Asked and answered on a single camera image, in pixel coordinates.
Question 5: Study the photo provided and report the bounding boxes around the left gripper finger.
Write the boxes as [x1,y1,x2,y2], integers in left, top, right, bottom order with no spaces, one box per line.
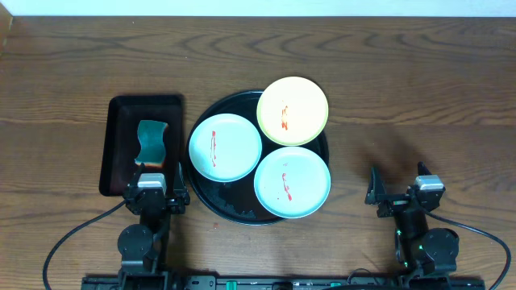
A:
[127,163,145,189]
[173,162,186,194]

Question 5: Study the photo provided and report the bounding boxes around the green yellow sponge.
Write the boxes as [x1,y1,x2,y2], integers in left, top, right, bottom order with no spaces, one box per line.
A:
[135,120,168,167]

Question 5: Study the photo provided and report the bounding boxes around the light blue plate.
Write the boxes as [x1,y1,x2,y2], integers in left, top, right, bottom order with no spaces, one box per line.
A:
[253,147,331,219]
[189,114,262,183]

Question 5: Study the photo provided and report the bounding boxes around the light blue plate front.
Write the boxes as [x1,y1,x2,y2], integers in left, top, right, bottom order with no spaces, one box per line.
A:
[253,147,331,219]

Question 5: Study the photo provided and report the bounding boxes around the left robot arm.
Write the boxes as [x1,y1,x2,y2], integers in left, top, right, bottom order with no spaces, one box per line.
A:
[117,164,190,290]

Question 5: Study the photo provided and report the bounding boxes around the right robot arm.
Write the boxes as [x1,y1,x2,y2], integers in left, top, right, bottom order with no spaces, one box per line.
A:
[364,162,459,289]

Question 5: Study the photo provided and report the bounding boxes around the black rectangular tray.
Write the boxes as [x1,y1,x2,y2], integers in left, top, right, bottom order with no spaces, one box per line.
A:
[98,93,184,197]

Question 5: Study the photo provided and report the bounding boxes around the black round tray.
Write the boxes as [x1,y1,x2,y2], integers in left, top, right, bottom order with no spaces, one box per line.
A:
[186,90,329,226]

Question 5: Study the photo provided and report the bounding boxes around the yellow plate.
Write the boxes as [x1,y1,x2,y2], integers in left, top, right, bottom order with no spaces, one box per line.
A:
[256,77,329,146]

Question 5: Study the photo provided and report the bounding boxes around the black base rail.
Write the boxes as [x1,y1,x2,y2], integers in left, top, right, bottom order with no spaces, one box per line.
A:
[81,275,486,290]

